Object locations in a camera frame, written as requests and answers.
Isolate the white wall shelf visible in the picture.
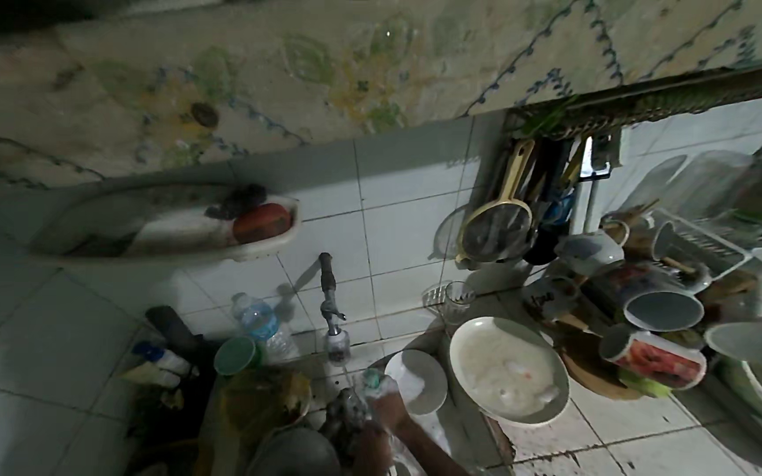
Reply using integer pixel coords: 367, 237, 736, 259
27, 183, 303, 267

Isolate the clear drinking glass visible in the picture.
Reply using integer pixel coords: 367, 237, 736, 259
442, 281, 476, 326

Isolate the person's right forearm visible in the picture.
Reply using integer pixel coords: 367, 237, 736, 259
396, 416, 472, 476

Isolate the clear bottle with blue label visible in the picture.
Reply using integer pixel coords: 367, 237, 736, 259
231, 292, 299, 362

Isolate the dark scouring pad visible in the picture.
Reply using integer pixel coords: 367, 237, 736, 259
205, 184, 268, 221

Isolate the white oval basin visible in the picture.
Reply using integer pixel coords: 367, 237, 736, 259
448, 316, 570, 427

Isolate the round wooden board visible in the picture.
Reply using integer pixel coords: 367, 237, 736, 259
556, 331, 646, 402

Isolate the large white round bowl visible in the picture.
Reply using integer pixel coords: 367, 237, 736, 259
717, 357, 762, 443

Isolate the light green leafy piece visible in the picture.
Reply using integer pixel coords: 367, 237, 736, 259
618, 369, 674, 399

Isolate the pile of mugs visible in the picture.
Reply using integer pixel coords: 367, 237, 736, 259
523, 218, 762, 391

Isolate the floral patterned panel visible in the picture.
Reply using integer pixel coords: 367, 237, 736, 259
0, 0, 762, 203

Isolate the green plastic cup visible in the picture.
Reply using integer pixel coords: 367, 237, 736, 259
213, 336, 263, 378

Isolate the person's right hand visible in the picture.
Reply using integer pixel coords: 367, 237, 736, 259
369, 376, 411, 435

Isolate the bunch of hanging utensils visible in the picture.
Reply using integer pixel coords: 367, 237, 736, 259
524, 129, 622, 267

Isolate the red sponge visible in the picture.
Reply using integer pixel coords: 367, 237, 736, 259
232, 203, 293, 246

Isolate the black bottle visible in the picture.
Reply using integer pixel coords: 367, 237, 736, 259
145, 305, 206, 363

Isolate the large grey pot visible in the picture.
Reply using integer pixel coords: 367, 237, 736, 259
246, 426, 342, 476

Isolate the person's left hand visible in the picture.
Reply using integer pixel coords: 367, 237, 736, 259
353, 419, 393, 457

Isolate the white bottle with blue cap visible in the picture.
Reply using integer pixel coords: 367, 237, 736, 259
132, 340, 199, 379

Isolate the yellow framed strainer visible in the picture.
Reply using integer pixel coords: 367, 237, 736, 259
456, 138, 537, 265

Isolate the person's left forearm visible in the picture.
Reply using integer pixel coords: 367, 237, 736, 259
352, 455, 393, 476

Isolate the white round plate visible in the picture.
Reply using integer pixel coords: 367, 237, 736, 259
384, 349, 449, 417

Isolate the white wire dish rack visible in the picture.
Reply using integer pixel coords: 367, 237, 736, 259
652, 207, 754, 282

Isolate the yellow bowl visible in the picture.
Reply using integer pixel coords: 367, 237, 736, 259
221, 368, 313, 437

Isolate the metal water tap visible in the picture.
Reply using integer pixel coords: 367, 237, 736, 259
318, 252, 351, 367

